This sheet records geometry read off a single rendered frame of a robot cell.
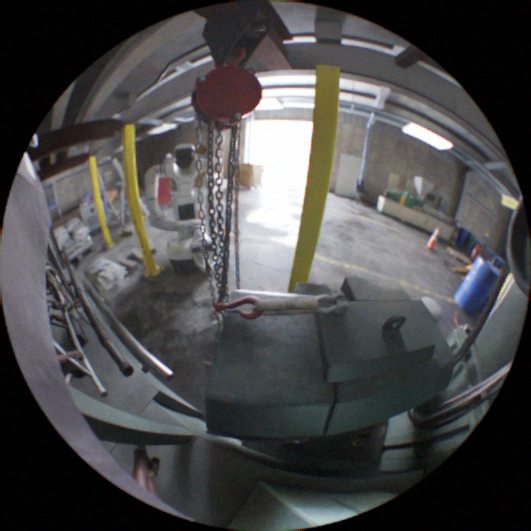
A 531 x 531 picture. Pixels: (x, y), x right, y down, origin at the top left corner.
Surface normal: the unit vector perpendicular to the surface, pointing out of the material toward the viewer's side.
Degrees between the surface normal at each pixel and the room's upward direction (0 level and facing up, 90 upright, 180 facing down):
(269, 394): 0
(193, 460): 0
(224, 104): 90
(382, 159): 90
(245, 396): 0
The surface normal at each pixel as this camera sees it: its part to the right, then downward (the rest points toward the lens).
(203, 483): 0.07, -0.82
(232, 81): 0.43, 0.54
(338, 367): 0.00, -0.12
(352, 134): -0.39, 0.51
